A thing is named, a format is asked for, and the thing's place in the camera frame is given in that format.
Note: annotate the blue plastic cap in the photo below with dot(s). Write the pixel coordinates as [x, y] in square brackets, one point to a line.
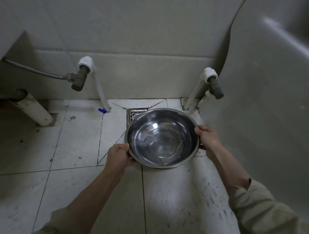
[101, 111]

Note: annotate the person's left forearm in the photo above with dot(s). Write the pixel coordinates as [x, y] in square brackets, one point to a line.
[79, 197]

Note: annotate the metal floor drain grate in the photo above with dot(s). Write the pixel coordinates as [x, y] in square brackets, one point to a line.
[134, 115]

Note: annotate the thick white drain pipe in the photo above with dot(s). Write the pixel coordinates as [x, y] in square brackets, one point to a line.
[32, 107]

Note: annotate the white double water pipe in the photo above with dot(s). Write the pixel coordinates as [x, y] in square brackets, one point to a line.
[199, 92]

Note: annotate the person's right hand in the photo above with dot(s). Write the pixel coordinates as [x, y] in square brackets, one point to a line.
[209, 141]

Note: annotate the person's right forearm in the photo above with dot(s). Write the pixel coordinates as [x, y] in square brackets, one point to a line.
[246, 192]

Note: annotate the white ceramic toilet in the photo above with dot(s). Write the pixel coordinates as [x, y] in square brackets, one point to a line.
[263, 103]

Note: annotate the white water pipe with elbow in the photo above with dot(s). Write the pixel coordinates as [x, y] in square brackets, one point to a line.
[95, 79]

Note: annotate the person's left thumb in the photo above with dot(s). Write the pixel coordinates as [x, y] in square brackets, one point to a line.
[123, 147]

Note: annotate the stainless steel basin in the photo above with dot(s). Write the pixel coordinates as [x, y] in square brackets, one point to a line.
[162, 137]

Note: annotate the person's right thumb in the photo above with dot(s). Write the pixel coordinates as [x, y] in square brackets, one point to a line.
[199, 131]

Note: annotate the person's left hand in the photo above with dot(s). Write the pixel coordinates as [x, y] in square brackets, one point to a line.
[116, 156]

